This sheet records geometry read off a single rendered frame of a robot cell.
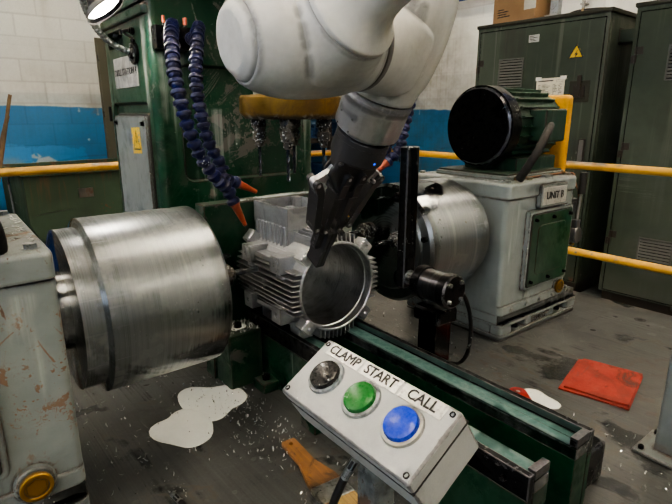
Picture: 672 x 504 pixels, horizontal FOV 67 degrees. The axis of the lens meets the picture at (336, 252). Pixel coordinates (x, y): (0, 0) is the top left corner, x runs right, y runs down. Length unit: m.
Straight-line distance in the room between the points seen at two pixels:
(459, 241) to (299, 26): 0.68
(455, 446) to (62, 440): 0.48
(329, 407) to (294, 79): 0.29
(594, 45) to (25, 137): 5.02
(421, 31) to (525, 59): 3.65
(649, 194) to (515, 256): 2.69
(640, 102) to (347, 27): 3.47
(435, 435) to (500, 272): 0.81
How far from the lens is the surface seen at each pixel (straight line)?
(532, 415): 0.76
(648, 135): 3.85
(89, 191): 5.00
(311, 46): 0.48
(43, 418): 0.71
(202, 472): 0.83
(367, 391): 0.45
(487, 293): 1.22
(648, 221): 3.88
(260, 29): 0.47
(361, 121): 0.65
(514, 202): 1.18
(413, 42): 0.59
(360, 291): 0.95
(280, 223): 0.92
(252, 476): 0.81
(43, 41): 6.05
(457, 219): 1.06
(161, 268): 0.72
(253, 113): 0.89
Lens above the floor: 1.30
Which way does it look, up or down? 15 degrees down
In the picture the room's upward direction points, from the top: straight up
